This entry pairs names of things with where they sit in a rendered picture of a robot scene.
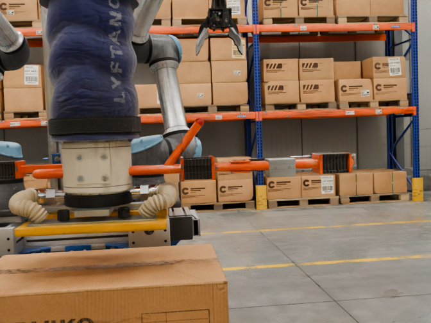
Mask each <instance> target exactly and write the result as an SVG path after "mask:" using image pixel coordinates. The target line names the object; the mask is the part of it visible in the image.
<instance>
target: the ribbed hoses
mask: <svg viewBox="0 0 431 323"><path fill-rule="evenodd" d="M35 189H37V188H28V189H26V190H22V191H20V192H17V193H16V194H14V195H13V196H12V197H11V199H10V200H9V205H8V207H9V209H10V210H11V212H12V213H13V214H16V215H18V216H22V217H27V218H28V219H31V221H33V223H41V222H42V221H43V220H44V219H45V218H46V217H47V216H48V215H49V213H47V211H45V208H42V206H41V205H39V204H40V200H39V199H38V193H37V191H36V190H35ZM177 190H178V189H177V186H176V185H175V184H174V183H172V182H166V183H160V184H159V185H158V186H157V188H156V195H155V194H154V193H153V194H154V195H153V197H148V199H147V201H144V204H142V205H141V207H140V208H139V209H138V212H139V213H140V214H141V215H142V216H143V217H144V218H151V217H154V215H156V213H157V212H158V211H160V210H163V209H165V210H166V209H168V208H170V207H172V206H173V205H174V204H175V203H176V201H177V198H178V192H177ZM38 192H40V191H39V190H38ZM40 199H41V198H40ZM46 205H47V204H46ZM57 205H64V203H57V204H50V205H48V206H57Z"/></svg>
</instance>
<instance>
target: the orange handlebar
mask: <svg viewBox="0 0 431 323"><path fill-rule="evenodd" d="M295 166H296V169H311V168H318V160H313V159H302V160H296V164H295ZM214 167H215V172H231V173H233V174H236V173H247V172H251V170H268V169H269V163H268V161H249V160H247V159H243V160H229V162H219V163H214ZM31 172H32V176H33V177H34V178H35V179H54V178H63V169H62V164H50V165H21V173H31ZM128 172H129V175H131V176H134V175H151V174H181V165H180V164H174V165H136V166H131V167H130V168H129V169H128Z"/></svg>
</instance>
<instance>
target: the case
mask: <svg viewBox="0 0 431 323"><path fill-rule="evenodd" d="M0 323H229V313H228V282H227V280H226V277H225V274H224V272H223V270H222V267H221V264H220V262H219V260H218V258H217V255H216V252H215V250H214V248H213V245H212V244H196V245H174V246H161V247H139V248H127V249H104V250H92V251H70V252H58V253H35V254H13V255H4V256H3V257H1V258H0Z"/></svg>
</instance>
